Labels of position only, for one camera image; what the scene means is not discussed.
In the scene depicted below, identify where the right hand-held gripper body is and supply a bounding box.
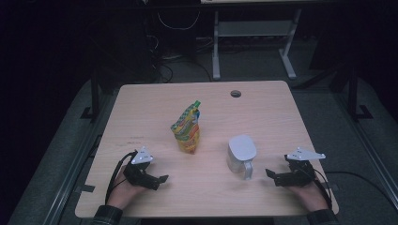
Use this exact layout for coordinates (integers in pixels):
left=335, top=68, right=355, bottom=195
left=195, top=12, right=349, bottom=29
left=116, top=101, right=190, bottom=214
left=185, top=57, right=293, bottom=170
left=275, top=146, right=327, bottom=188

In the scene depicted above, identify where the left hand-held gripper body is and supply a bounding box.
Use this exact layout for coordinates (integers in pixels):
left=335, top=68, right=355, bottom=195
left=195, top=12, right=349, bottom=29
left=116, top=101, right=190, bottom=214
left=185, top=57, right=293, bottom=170
left=123, top=145, right=161, bottom=190

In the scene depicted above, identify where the yellow printed snack bag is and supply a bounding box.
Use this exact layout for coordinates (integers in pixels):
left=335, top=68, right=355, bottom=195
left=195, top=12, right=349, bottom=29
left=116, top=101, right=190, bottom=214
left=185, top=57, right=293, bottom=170
left=170, top=99, right=202, bottom=155

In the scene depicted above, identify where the person's left hand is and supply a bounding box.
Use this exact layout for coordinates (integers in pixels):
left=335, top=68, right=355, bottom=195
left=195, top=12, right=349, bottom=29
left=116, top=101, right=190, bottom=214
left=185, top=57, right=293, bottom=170
left=107, top=172, right=148, bottom=210

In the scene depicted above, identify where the person's right hand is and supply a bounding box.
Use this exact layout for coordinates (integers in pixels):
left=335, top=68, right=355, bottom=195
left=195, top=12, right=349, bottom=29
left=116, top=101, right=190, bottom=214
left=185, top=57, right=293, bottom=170
left=288, top=180, right=330, bottom=213

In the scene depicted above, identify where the small black object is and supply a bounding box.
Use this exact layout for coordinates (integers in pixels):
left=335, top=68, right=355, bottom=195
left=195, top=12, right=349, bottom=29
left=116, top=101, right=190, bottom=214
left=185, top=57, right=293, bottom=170
left=75, top=184, right=96, bottom=194

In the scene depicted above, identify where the black metal stand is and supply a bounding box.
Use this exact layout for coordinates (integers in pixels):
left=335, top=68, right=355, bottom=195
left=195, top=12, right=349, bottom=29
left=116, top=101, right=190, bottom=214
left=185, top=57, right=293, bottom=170
left=80, top=68, right=101, bottom=122
left=344, top=66, right=374, bottom=122

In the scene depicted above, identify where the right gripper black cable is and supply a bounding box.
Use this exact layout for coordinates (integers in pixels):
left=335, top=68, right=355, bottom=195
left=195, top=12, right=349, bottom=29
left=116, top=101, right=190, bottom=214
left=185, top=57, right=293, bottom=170
left=312, top=168, right=333, bottom=210

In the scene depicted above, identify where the black tangled floor cable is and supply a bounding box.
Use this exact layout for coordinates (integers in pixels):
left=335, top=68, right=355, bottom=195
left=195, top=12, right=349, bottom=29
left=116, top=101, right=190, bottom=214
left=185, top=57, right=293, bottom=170
left=151, top=57, right=214, bottom=84

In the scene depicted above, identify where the white metal desk frame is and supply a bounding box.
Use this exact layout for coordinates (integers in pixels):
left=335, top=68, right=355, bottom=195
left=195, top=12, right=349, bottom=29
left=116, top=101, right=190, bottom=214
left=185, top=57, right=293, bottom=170
left=211, top=7, right=303, bottom=82

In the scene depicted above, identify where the white hanging cable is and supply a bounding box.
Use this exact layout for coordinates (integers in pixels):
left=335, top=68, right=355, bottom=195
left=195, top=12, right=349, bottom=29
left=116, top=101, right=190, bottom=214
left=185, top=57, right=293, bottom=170
left=157, top=11, right=201, bottom=32

